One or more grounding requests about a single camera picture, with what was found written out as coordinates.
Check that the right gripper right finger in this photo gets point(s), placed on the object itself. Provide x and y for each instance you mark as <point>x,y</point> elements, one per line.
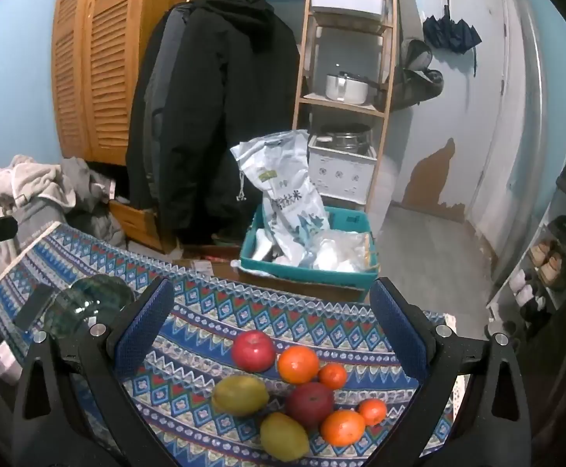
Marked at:
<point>492,426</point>

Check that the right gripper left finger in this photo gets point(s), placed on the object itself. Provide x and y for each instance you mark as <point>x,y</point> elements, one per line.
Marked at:
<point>49,425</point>

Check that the small tangerine front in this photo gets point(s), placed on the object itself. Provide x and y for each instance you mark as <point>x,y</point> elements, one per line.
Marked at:
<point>373,411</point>

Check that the small tangerine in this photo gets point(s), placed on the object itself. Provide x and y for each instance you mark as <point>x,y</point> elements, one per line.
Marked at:
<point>373,411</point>
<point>333,376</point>

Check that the large orange front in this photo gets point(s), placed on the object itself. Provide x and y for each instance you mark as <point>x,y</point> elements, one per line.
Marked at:
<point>343,428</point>

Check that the large orange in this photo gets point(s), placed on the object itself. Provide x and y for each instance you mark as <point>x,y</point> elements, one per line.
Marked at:
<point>298,365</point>
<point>343,428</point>

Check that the dark red apple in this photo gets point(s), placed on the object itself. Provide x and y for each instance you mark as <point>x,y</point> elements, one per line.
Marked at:
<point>309,404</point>

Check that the yellow mango front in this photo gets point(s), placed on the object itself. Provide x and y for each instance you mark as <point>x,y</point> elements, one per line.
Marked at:
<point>283,438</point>

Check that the pile of grey clothes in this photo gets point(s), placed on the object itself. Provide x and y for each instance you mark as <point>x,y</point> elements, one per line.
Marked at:
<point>37,195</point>

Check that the black smartphone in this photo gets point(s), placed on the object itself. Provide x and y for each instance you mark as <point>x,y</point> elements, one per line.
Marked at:
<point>34,306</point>

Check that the dark glass fruit plate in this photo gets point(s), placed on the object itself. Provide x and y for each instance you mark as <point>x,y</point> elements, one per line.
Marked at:
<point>89,301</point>

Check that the wooden drawer box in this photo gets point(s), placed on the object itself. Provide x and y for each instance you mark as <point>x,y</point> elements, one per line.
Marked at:
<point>138,225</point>

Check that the patterned blue tablecloth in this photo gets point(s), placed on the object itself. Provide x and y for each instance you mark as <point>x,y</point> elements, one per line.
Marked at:
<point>216,373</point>

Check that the shoe rack with shoes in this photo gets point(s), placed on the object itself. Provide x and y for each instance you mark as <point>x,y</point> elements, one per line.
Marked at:
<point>535,288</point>

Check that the clear plastic bag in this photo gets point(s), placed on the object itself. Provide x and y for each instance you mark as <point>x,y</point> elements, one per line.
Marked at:
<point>340,251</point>

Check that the wooden louvered wardrobe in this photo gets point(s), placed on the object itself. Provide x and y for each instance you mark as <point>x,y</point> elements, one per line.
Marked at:
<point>97,49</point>

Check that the black hanging coat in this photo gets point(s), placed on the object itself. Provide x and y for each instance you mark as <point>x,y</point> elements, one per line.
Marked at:
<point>215,73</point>

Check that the white rice bag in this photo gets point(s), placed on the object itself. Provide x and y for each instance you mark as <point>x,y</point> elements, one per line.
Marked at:
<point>292,208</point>

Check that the white door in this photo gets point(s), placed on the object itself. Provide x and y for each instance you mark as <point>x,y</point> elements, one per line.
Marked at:
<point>499,106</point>

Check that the white patterned storage box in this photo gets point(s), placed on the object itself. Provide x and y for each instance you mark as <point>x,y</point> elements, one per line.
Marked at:
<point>341,175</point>

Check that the dark bag on hook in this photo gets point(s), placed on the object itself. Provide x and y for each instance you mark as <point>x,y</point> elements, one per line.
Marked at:
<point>414,80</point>

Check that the white cooking pot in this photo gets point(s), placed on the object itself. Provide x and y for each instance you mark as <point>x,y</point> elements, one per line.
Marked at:
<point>346,88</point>

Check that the dark folded umbrella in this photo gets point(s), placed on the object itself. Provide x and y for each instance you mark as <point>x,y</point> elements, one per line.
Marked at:
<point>459,37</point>

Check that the wooden shelf rack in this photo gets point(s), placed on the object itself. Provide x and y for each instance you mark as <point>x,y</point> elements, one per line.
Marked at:
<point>348,54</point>

